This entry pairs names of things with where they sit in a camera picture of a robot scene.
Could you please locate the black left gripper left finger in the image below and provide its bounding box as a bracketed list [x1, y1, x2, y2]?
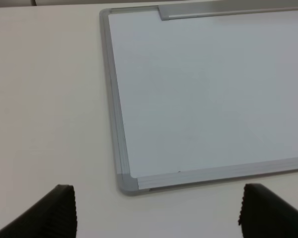
[0, 184, 77, 238]

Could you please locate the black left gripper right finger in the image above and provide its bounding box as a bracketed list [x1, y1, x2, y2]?
[238, 183, 298, 238]

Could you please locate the grey marker tray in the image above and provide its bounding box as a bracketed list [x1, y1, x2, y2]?
[158, 5, 298, 21]

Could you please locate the white aluminium-framed whiteboard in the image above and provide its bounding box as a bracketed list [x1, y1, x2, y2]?
[99, 4, 298, 194]

